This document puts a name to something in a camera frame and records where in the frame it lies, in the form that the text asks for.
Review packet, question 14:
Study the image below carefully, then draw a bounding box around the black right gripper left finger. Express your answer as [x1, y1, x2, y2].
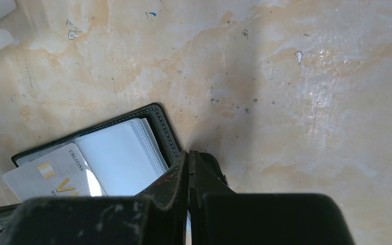
[135, 151, 188, 244]

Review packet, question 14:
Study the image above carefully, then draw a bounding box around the black leather card holder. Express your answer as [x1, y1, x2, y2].
[11, 103, 182, 197]

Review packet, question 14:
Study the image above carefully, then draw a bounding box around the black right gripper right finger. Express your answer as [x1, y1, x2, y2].
[189, 151, 240, 244]

